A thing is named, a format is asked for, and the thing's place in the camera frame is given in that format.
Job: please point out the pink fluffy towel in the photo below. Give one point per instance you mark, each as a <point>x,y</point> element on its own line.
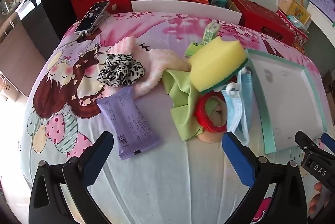
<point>157,61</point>

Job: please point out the light blue face mask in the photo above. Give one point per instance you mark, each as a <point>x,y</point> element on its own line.
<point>234,111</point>

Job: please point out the purple wipes packet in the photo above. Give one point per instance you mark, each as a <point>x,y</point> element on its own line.
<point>130,122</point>

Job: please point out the teal round container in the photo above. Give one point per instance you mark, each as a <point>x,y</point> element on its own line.
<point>220,0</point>

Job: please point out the red gift box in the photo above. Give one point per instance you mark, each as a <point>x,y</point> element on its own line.
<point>261,17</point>

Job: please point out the red white patterned box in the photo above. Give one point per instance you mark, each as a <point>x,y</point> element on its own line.
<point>298,33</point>

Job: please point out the green tissue pack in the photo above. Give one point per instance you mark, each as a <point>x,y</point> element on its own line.
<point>209,34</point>
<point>192,49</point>

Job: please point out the yellow sponge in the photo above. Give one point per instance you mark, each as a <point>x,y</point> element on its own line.
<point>217,64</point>

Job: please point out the person's right hand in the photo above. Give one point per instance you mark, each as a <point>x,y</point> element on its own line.
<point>313,207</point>

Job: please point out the white round table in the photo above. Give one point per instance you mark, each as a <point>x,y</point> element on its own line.
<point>322,16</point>

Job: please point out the green cloth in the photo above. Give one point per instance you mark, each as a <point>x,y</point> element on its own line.
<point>183,108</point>

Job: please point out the light blue packet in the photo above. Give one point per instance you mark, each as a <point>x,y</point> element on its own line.
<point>295,20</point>

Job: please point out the leopard print scrunchie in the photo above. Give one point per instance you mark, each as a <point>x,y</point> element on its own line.
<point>120,69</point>

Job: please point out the smartphone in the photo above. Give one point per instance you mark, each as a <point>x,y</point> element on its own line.
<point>91,16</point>

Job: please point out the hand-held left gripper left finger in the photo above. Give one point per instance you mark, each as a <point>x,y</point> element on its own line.
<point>98,158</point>

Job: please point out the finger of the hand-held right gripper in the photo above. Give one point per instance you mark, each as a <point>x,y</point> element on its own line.
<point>310,150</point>
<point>329,142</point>

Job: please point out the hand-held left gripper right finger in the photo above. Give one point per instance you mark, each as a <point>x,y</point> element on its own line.
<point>235,156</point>

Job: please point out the brown wooden cabinet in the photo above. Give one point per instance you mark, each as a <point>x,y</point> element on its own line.
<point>18,56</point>

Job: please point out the white phone stand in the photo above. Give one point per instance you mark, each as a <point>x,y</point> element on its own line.
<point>90,32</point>

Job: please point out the white tray with teal rim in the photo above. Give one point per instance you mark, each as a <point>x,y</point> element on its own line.
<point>285,98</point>

